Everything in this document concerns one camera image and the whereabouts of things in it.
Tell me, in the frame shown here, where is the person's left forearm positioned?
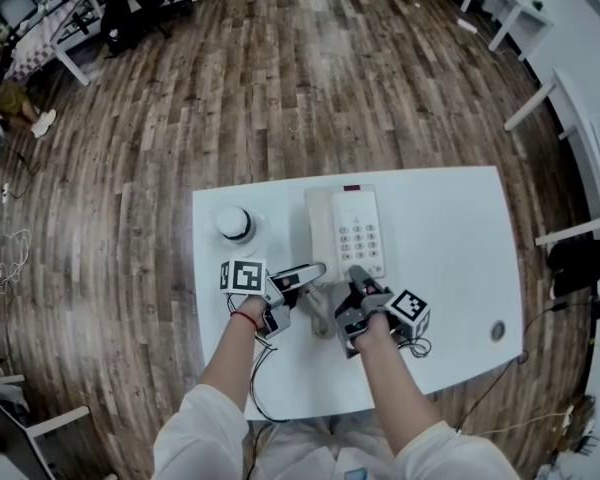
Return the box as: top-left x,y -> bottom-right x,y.
197,295 -> 269,412

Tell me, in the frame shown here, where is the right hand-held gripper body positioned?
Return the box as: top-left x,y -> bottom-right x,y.
333,290 -> 431,361

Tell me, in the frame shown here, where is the white-capped grey canister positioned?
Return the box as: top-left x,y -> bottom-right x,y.
215,206 -> 255,244

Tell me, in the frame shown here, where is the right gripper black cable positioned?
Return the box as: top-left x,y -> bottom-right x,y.
392,330 -> 434,359

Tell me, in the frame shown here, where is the long white table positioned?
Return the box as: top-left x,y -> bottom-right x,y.
503,67 -> 600,247

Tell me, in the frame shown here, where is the long white floor cable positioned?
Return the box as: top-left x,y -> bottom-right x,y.
479,410 -> 571,437

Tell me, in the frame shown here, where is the red string bracelet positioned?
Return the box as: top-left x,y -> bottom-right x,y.
229,309 -> 259,330

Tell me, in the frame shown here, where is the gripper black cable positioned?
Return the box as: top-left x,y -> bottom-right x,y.
392,330 -> 434,359
249,335 -> 291,424

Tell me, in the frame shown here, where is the long black floor cable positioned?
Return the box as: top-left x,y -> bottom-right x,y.
452,300 -> 581,434

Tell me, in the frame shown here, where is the tangled white floor cable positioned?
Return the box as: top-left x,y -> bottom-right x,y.
0,227 -> 33,287

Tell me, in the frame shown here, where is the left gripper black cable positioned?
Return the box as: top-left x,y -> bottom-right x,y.
249,335 -> 291,424

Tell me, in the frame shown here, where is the checkered cloth table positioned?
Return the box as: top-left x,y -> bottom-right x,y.
4,0 -> 104,88

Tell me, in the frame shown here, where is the person's right forearm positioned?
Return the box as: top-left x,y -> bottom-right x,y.
352,312 -> 449,457

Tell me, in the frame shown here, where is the white work table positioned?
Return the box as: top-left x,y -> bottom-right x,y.
192,165 -> 525,422

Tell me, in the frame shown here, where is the white charger plug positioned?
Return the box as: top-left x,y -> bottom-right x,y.
0,182 -> 29,202

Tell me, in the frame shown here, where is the black office chair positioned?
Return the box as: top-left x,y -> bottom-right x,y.
87,0 -> 194,59

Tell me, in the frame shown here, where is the dark-top white-frame table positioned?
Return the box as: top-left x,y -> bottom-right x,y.
0,372 -> 91,480

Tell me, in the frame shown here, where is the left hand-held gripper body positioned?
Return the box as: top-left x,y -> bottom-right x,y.
218,258 -> 302,340

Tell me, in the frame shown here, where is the small white side table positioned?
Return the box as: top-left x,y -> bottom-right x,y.
459,0 -> 555,62

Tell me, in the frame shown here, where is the white desk telephone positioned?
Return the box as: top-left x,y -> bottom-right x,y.
303,183 -> 389,284

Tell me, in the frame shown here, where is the person's white shirt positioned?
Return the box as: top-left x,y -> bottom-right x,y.
152,382 -> 521,480

